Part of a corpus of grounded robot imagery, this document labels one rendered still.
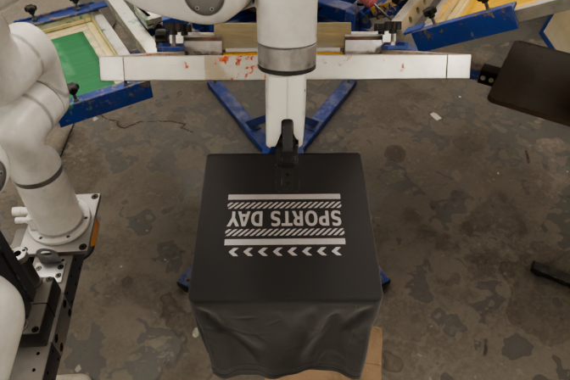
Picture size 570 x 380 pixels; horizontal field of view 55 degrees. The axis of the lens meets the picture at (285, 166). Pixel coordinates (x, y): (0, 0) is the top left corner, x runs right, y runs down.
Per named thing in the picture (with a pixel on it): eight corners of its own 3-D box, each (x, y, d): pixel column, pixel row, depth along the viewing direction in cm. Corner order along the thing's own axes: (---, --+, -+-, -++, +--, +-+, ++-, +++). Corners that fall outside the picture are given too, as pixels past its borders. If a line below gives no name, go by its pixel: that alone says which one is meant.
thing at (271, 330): (365, 381, 154) (384, 299, 123) (205, 382, 153) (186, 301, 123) (364, 371, 156) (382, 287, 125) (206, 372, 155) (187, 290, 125)
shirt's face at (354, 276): (381, 298, 124) (381, 297, 124) (190, 299, 124) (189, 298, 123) (358, 153, 158) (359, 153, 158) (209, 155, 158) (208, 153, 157)
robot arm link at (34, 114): (-3, 187, 101) (-39, 121, 90) (36, 141, 111) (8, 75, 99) (43, 196, 100) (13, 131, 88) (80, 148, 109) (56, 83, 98)
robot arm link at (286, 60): (258, 31, 73) (259, 52, 75) (256, 49, 65) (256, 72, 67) (314, 30, 73) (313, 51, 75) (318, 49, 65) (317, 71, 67)
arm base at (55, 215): (8, 248, 110) (-23, 198, 100) (24, 202, 119) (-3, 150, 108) (85, 244, 111) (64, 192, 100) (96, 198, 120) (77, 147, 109)
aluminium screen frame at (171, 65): (470, 79, 86) (472, 54, 85) (100, 81, 86) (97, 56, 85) (380, 61, 163) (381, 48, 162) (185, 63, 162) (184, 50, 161)
